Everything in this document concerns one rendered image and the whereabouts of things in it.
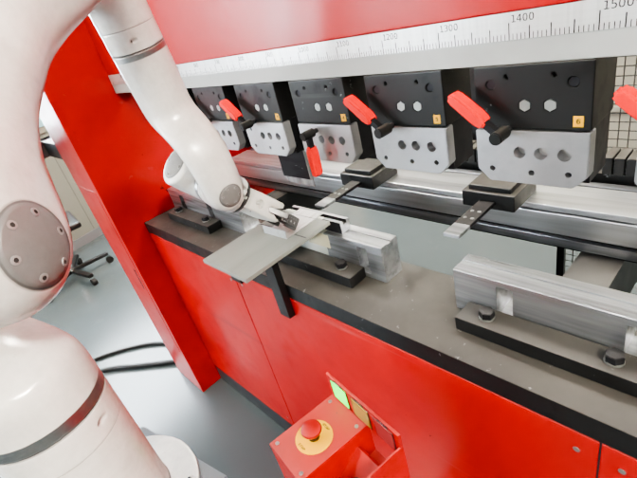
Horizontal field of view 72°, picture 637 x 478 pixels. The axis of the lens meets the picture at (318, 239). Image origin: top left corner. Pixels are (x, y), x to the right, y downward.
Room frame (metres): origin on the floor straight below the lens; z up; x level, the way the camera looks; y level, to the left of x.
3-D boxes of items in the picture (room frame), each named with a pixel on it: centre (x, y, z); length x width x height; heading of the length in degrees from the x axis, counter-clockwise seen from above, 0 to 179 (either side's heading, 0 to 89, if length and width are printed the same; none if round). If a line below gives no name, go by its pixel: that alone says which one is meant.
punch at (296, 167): (1.03, 0.00, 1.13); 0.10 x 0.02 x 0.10; 37
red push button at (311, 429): (0.55, 0.11, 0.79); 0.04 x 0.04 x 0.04
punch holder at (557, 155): (0.57, -0.34, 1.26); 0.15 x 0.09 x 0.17; 37
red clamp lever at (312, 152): (0.87, -0.04, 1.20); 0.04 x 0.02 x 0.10; 127
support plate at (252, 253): (0.94, 0.12, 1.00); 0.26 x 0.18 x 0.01; 127
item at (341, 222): (1.02, -0.01, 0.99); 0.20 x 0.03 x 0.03; 37
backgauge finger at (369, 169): (1.13, -0.13, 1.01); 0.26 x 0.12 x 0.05; 127
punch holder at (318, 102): (0.89, -0.10, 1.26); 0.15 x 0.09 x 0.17; 37
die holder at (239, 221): (1.47, 0.34, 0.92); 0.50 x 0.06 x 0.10; 37
